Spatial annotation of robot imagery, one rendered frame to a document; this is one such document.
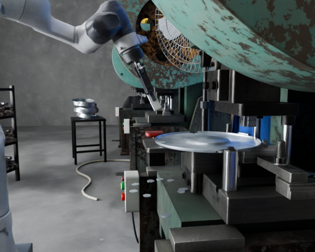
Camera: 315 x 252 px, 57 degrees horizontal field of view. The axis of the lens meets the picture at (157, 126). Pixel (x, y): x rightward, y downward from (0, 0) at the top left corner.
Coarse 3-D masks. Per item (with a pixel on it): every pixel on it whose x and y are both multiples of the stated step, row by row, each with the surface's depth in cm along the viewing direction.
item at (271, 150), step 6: (258, 138) 86; (270, 144) 77; (252, 150) 75; (258, 150) 75; (264, 150) 76; (270, 150) 76; (240, 156) 77; (246, 156) 75; (252, 156) 75; (246, 162) 75; (252, 162) 76
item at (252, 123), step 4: (240, 116) 82; (244, 116) 80; (248, 116) 79; (252, 116) 79; (240, 120) 82; (244, 120) 80; (248, 120) 79; (252, 120) 80; (240, 124) 82; (244, 124) 80; (248, 124) 80; (252, 124) 80
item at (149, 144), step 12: (144, 144) 78; (156, 144) 77; (192, 156) 76; (204, 156) 76; (216, 156) 77; (192, 168) 77; (204, 168) 77; (216, 168) 77; (192, 180) 77; (192, 192) 77
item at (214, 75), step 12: (216, 60) 81; (216, 72) 75; (228, 72) 74; (204, 84) 81; (216, 84) 75; (228, 84) 75; (240, 84) 72; (252, 84) 73; (264, 84) 73; (216, 96) 76; (228, 96) 75; (240, 96) 73; (252, 96) 73; (264, 96) 74; (276, 96) 74
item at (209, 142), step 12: (180, 132) 94; (204, 132) 95; (216, 132) 94; (228, 132) 92; (168, 144) 76; (180, 144) 76; (192, 144) 76; (204, 144) 75; (216, 144) 75; (228, 144) 76; (240, 144) 76; (252, 144) 76
